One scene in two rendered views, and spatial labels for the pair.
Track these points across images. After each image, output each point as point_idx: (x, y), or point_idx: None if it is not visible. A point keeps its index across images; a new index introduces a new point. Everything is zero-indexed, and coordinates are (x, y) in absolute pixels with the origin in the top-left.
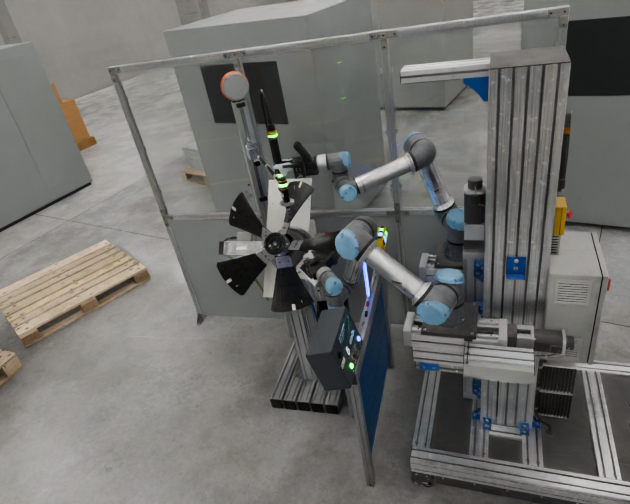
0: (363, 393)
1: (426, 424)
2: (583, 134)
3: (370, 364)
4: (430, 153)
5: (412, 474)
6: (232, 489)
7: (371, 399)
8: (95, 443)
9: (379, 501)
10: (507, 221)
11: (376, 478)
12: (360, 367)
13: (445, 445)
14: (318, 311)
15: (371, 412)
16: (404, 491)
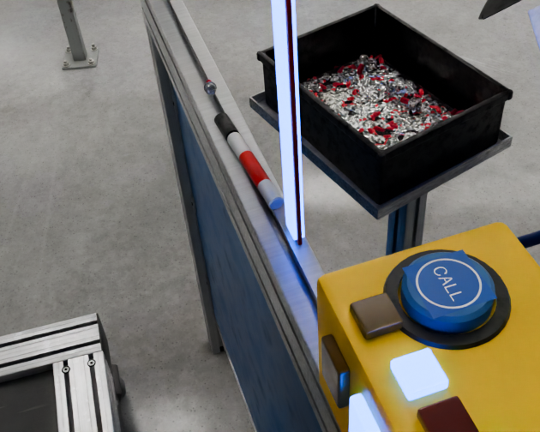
0: (196, 177)
1: (78, 427)
2: None
3: (237, 282)
4: None
5: (116, 375)
6: (496, 202)
7: (233, 319)
8: None
9: (182, 319)
10: None
11: (213, 358)
12: (157, 41)
13: (14, 401)
14: (458, 71)
15: (230, 323)
16: (135, 363)
